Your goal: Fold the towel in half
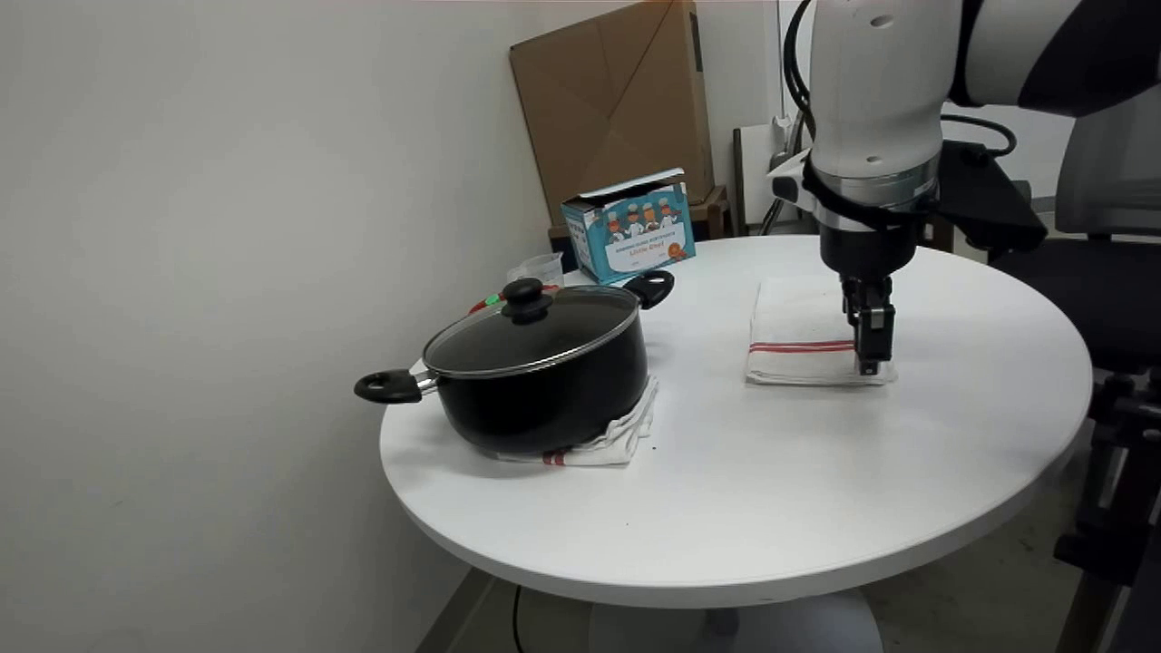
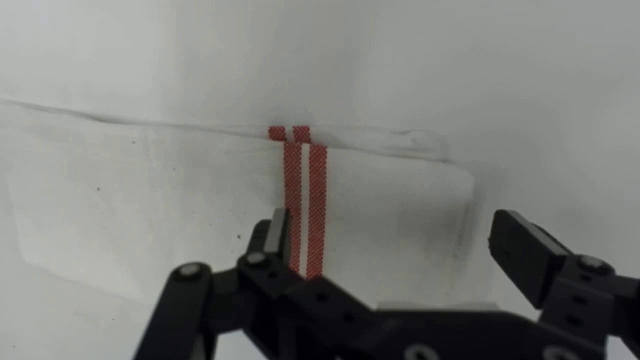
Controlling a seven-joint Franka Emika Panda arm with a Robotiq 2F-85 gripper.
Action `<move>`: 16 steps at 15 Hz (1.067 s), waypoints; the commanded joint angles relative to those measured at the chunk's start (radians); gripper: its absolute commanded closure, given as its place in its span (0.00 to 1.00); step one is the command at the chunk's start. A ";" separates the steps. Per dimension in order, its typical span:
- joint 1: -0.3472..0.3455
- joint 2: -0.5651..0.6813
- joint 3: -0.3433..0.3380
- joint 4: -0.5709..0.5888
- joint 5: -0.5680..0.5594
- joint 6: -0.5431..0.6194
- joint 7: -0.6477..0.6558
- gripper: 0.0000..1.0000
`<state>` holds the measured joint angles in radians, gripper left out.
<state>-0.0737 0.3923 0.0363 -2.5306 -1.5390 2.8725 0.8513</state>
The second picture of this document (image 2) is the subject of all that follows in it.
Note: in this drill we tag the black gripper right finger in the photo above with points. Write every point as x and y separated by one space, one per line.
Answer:
533 260

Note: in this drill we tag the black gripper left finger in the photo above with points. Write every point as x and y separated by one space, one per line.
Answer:
277 292

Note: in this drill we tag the white towel with red stripes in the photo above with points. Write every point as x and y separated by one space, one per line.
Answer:
166 201

